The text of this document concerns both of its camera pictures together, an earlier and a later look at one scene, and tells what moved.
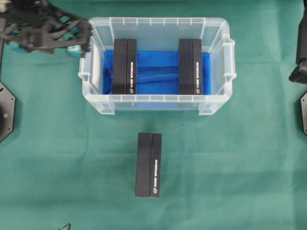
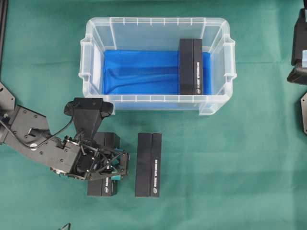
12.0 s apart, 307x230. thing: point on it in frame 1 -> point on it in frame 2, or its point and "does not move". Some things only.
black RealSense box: x=190 y=63 does not move
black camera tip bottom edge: x=66 y=227 does not move
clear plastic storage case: x=159 y=64 does not move
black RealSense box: x=124 y=79 -> x=103 y=187
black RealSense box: x=148 y=165 does not move
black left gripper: x=44 y=32 -> x=72 y=157
